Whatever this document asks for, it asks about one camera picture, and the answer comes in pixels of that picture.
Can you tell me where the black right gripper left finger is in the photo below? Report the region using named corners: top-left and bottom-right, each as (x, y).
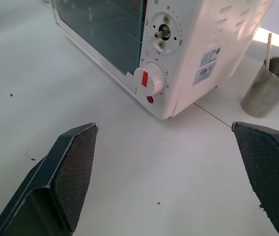
top-left (0, 122), bottom-right (99, 236)

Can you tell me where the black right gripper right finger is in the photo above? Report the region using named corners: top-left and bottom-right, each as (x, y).
top-left (231, 121), bottom-right (279, 236)

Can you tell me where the white toaster oven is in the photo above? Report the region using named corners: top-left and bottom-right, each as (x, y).
top-left (50, 0), bottom-right (275, 120)

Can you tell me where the glass oven door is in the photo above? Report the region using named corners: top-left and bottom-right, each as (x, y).
top-left (50, 0), bottom-right (145, 96)

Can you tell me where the steel cup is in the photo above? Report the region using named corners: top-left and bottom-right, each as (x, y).
top-left (240, 56), bottom-right (279, 118)

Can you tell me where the wooden chopstick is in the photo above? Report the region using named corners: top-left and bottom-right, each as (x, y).
top-left (265, 32), bottom-right (273, 68)

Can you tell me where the white timer knob red stripe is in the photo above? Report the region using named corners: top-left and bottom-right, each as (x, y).
top-left (133, 61), bottom-right (166, 96)

